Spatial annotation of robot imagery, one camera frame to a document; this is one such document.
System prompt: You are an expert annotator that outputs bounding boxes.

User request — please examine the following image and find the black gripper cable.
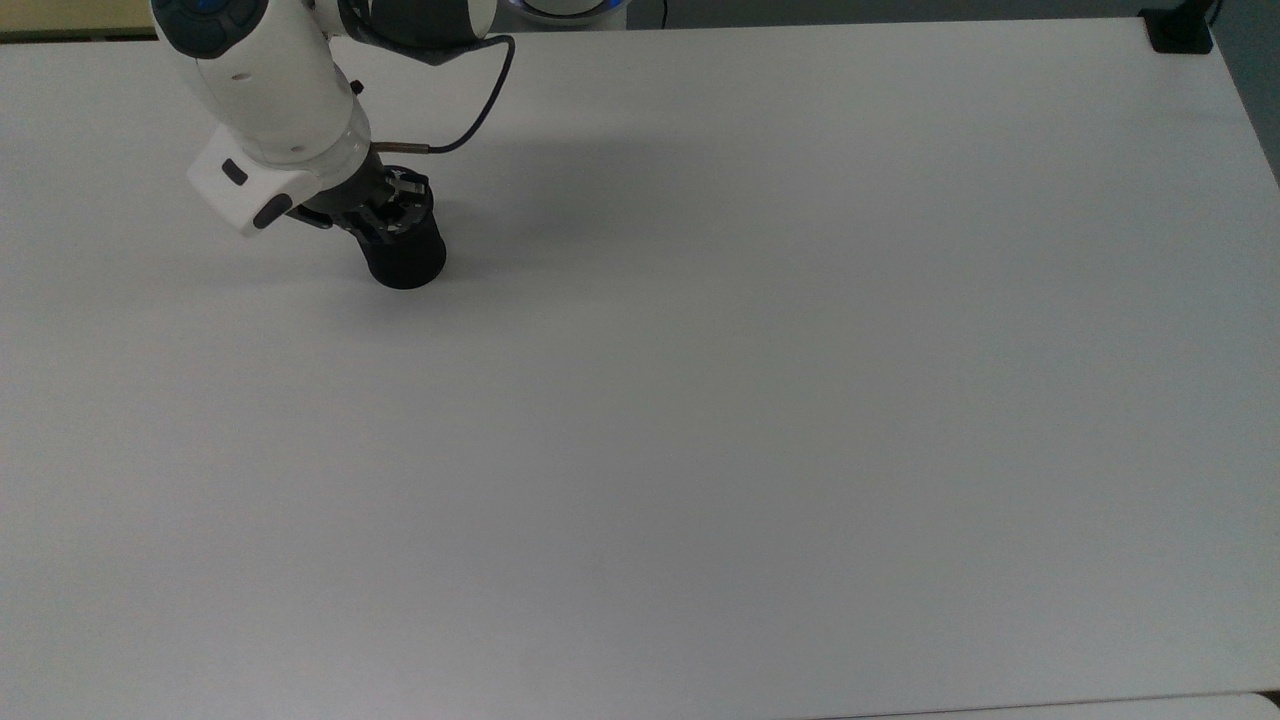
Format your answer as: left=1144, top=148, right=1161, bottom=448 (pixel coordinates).
left=338, top=0, right=517, bottom=156

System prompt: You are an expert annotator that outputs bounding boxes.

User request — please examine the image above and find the black mesh pen cup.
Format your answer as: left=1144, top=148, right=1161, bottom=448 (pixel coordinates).
left=360, top=176, right=449, bottom=291

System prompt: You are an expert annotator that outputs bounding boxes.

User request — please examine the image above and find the black table clamp mount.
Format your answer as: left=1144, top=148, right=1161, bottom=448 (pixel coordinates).
left=1139, top=0, right=1218, bottom=56

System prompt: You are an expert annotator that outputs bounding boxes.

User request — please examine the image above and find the light wooden side table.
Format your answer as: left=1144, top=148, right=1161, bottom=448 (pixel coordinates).
left=0, top=0, right=161, bottom=41

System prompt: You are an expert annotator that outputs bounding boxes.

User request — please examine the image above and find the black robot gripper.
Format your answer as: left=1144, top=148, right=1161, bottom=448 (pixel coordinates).
left=290, top=146, right=432, bottom=247

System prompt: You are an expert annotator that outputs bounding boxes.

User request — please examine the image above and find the white robot base blue ring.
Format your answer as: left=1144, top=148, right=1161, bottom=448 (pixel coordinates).
left=497, top=0, right=633, bottom=32

